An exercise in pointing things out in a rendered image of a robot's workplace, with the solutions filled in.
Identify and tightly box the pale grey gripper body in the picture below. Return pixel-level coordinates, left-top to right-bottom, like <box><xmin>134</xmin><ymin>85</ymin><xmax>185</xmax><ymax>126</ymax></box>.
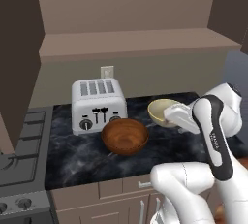
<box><xmin>163</xmin><ymin>102</ymin><xmax>202</xmax><ymax>136</ymax></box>

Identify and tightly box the dark brown cabinet door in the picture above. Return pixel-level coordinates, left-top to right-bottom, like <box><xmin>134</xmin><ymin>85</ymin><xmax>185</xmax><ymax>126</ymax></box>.
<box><xmin>0</xmin><ymin>0</ymin><xmax>46</xmax><ymax>155</ymax></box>
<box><xmin>207</xmin><ymin>0</ymin><xmax>248</xmax><ymax>55</ymax></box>

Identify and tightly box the wide taupe base cabinet door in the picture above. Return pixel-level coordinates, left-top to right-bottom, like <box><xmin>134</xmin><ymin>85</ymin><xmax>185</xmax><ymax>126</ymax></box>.
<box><xmin>55</xmin><ymin>198</ymin><xmax>131</xmax><ymax>224</ymax></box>

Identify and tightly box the cream yellow bowl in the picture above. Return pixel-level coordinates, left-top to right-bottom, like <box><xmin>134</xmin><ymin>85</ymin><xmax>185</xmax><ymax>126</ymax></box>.
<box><xmin>147</xmin><ymin>98</ymin><xmax>185</xmax><ymax>129</ymax></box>

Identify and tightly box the brown wooden bowl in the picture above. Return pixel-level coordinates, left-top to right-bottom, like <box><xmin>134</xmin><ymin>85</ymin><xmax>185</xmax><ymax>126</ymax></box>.
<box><xmin>100</xmin><ymin>117</ymin><xmax>151</xmax><ymax>157</ymax></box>

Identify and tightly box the white four-slot toaster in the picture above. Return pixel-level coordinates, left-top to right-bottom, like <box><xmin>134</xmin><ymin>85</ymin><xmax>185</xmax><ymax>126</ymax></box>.
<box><xmin>71</xmin><ymin>78</ymin><xmax>129</xmax><ymax>137</ymax></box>

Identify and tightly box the narrow taupe drawer front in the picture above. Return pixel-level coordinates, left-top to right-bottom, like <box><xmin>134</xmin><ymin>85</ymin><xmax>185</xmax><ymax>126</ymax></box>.
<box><xmin>98</xmin><ymin>177</ymin><xmax>124</xmax><ymax>201</ymax></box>

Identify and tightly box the wide taupe drawer front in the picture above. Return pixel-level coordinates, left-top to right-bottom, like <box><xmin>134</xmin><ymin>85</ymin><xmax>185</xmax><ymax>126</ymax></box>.
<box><xmin>50</xmin><ymin>182</ymin><xmax>101</xmax><ymax>212</ymax></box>

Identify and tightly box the grey gas hob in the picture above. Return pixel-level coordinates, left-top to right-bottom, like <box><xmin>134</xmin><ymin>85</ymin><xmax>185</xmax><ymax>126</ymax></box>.
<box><xmin>0</xmin><ymin>106</ymin><xmax>56</xmax><ymax>224</ymax></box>

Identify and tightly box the silver drawer handle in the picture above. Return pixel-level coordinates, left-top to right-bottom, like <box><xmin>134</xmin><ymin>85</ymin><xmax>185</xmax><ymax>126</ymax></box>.
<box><xmin>138</xmin><ymin>180</ymin><xmax>153</xmax><ymax>189</ymax></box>

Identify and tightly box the white wall outlet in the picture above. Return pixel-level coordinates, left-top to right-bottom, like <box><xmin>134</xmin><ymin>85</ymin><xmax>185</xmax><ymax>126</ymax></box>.
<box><xmin>100</xmin><ymin>65</ymin><xmax>115</xmax><ymax>80</ymax></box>

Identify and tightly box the taupe drawer front with handle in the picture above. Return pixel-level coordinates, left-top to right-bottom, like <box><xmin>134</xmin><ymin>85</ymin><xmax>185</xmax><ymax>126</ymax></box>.
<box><xmin>121</xmin><ymin>173</ymin><xmax>155</xmax><ymax>195</ymax></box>

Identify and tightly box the taupe wall cabinet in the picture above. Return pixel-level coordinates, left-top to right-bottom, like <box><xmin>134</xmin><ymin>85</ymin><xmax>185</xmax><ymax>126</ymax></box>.
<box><xmin>22</xmin><ymin>0</ymin><xmax>248</xmax><ymax>64</ymax></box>

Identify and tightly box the silver cabinet door handle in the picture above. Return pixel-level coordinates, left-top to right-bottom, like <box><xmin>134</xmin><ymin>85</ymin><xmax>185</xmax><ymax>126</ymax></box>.
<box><xmin>139</xmin><ymin>200</ymin><xmax>145</xmax><ymax>224</ymax></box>
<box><xmin>155</xmin><ymin>197</ymin><xmax>162</xmax><ymax>216</ymax></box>

